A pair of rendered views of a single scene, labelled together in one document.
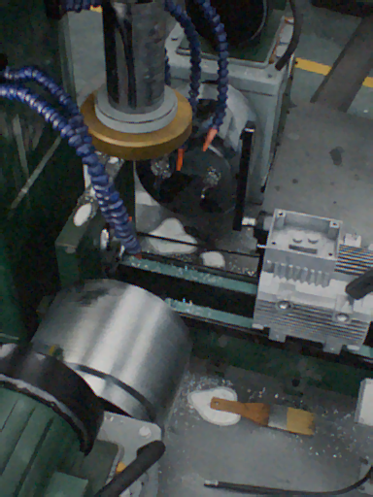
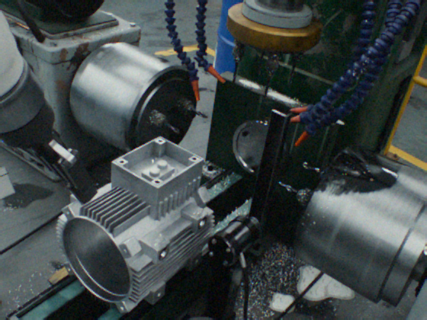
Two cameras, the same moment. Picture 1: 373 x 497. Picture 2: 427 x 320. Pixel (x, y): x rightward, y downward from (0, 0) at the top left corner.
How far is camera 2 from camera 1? 1.46 m
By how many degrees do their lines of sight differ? 78
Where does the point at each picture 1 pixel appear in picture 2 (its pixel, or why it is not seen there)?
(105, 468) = (44, 27)
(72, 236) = (229, 76)
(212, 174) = (306, 191)
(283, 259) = (146, 153)
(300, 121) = not seen: outside the picture
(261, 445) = not seen: hidden behind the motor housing
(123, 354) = (111, 58)
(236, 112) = (382, 199)
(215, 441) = not seen: hidden behind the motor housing
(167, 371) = (99, 91)
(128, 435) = (57, 43)
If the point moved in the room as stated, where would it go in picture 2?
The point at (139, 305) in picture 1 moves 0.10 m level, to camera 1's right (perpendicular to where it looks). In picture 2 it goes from (143, 70) to (118, 86)
